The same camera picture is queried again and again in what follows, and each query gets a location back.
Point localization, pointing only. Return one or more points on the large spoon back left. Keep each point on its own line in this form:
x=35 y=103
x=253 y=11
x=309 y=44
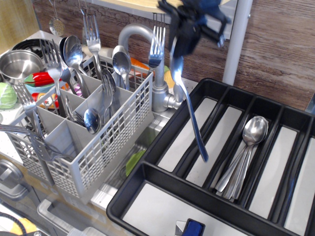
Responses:
x=73 y=55

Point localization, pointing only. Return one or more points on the fork left of basket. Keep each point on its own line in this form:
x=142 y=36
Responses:
x=54 y=69

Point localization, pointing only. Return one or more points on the fork by faucet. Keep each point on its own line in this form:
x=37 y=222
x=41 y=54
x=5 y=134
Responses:
x=157 y=47

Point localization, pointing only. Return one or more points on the white metal post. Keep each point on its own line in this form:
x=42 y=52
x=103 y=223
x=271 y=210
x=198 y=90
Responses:
x=240 y=23

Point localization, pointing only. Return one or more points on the green sponge in sink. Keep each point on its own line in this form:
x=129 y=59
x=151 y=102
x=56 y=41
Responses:
x=131 y=163

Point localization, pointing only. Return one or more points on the hanging slotted ladle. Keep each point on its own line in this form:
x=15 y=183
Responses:
x=56 y=25

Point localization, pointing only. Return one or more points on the toy red chili pepper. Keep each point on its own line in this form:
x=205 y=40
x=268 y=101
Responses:
x=39 y=79

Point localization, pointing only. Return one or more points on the toy green cabbage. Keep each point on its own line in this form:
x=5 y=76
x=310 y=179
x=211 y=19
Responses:
x=8 y=97

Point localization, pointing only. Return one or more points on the tall fork at back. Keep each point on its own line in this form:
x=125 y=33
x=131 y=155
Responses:
x=93 y=41

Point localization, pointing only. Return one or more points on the small spoon front compartment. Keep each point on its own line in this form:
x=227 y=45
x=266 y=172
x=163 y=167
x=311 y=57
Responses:
x=92 y=120

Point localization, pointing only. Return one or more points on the silver sink faucet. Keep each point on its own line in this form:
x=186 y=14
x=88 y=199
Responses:
x=162 y=98

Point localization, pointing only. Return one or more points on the black cutlery tray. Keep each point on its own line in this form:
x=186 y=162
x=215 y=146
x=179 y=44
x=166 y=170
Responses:
x=172 y=184

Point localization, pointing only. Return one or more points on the toy carrot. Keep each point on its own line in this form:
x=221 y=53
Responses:
x=139 y=64

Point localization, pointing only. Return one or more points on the big steel spoon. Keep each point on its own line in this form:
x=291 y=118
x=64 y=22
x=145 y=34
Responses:
x=176 y=67

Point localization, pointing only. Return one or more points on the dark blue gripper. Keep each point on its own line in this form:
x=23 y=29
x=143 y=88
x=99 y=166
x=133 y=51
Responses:
x=189 y=23

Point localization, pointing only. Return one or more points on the steel pot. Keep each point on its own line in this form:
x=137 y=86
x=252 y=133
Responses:
x=16 y=65

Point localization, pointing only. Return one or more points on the grey plastic cutlery basket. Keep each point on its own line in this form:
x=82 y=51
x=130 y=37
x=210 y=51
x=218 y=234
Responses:
x=89 y=158

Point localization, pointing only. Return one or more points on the fork at far left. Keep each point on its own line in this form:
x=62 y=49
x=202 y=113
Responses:
x=26 y=99

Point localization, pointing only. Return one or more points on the top spoon in tray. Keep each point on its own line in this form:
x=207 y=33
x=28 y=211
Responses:
x=231 y=183

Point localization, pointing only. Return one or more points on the toy corn cob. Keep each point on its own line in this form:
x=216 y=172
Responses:
x=168 y=77

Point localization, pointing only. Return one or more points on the forks lying front left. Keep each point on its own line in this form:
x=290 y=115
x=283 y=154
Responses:
x=44 y=150

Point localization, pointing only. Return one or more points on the spoon back right compartment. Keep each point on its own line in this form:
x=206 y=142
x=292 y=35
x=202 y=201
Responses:
x=122 y=64

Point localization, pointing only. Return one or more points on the fork in middle compartment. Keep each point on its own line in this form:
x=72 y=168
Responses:
x=109 y=88

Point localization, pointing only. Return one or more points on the blue block at bottom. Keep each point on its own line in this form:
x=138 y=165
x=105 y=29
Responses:
x=189 y=228

